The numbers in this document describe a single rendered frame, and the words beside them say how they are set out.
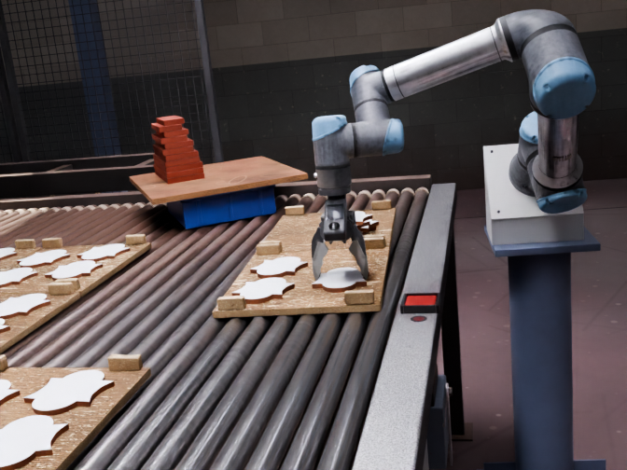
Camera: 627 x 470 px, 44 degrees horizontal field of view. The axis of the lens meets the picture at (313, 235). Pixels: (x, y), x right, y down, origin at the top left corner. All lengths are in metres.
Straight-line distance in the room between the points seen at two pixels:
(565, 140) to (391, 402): 0.79
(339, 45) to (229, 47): 0.95
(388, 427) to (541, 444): 1.29
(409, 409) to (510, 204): 1.05
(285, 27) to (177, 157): 4.32
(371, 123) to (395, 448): 0.79
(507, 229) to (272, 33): 4.90
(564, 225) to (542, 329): 0.30
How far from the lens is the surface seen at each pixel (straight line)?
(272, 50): 6.81
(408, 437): 1.12
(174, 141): 2.56
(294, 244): 2.04
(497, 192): 2.16
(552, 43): 1.61
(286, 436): 1.16
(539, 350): 2.26
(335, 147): 1.63
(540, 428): 2.37
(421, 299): 1.58
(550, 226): 2.14
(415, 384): 1.26
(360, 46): 6.73
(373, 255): 1.87
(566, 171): 1.87
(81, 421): 1.26
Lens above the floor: 1.48
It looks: 15 degrees down
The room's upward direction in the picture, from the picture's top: 6 degrees counter-clockwise
